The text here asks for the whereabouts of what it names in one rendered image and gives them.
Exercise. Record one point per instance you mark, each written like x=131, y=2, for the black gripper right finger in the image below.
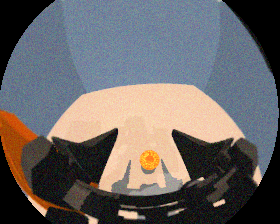
x=197, y=155

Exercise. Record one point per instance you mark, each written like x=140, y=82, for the orange knob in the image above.
x=149, y=159

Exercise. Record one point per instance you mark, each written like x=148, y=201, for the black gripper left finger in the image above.
x=91, y=155

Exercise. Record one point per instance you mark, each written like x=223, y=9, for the black round pedestal with silver shaft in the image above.
x=188, y=184

